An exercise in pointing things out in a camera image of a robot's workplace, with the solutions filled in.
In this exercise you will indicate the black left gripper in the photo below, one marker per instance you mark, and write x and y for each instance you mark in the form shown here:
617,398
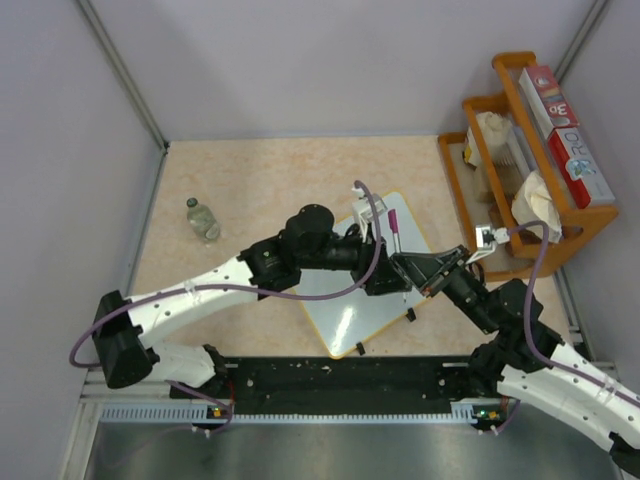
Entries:
384,278

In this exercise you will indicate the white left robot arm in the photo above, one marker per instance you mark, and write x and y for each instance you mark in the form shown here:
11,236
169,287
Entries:
131,332

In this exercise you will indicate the orange wooden rack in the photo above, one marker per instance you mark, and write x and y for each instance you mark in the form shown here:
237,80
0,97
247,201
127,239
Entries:
484,195

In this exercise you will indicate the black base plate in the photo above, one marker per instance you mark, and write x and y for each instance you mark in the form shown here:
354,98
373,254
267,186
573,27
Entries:
363,385

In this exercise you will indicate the yellow-framed whiteboard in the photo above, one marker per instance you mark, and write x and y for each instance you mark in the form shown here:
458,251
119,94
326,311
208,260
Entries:
343,323

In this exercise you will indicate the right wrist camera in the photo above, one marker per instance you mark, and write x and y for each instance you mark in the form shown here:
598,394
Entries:
487,240

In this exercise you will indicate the red white box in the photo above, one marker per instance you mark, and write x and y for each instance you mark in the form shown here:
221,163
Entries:
579,169

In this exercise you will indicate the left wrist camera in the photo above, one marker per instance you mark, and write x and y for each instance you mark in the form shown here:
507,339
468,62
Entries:
364,212

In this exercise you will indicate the crumpled beige cloth front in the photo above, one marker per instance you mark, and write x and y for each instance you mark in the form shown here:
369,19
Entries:
533,202

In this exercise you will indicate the purple-capped whiteboard marker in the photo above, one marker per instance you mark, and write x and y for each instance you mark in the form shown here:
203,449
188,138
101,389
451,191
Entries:
394,227

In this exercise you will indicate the clear plastic bottle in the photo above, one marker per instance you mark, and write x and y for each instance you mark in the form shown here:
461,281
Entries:
202,220

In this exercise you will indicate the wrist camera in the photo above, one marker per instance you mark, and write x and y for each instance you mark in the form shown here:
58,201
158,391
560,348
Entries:
364,212
487,240

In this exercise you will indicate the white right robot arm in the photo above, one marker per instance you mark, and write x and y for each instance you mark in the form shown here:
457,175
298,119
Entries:
527,360

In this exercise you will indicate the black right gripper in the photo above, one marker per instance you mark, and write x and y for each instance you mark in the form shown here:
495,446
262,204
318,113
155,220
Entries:
421,266

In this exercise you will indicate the small yellow white box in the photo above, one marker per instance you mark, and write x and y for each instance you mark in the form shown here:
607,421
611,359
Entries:
470,155

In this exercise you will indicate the black whiteboard clip upper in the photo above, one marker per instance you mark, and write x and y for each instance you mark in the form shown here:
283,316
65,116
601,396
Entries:
411,315

